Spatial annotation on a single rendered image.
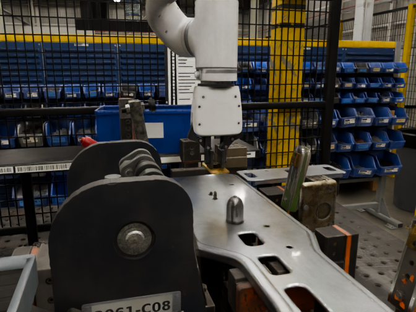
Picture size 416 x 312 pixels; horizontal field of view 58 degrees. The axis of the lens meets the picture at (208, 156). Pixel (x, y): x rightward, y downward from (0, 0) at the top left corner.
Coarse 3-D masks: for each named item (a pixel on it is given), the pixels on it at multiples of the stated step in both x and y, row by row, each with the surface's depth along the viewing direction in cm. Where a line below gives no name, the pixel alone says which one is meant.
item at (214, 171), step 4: (204, 164) 82; (216, 164) 78; (208, 168) 78; (216, 168) 78; (220, 168) 78; (224, 168) 78; (212, 172) 75; (216, 172) 75; (220, 172) 75; (224, 172) 76; (228, 172) 76
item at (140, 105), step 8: (128, 104) 73; (136, 104) 70; (144, 104) 72; (152, 104) 71; (128, 112) 71; (136, 112) 70; (152, 112) 73; (136, 120) 71; (136, 128) 71; (144, 128) 71; (136, 136) 71; (144, 136) 72
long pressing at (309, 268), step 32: (192, 192) 85; (224, 192) 85; (256, 192) 86; (224, 224) 67; (256, 224) 67; (288, 224) 67; (224, 256) 56; (256, 256) 56; (288, 256) 56; (320, 256) 56; (256, 288) 49; (288, 288) 48; (320, 288) 47; (352, 288) 47
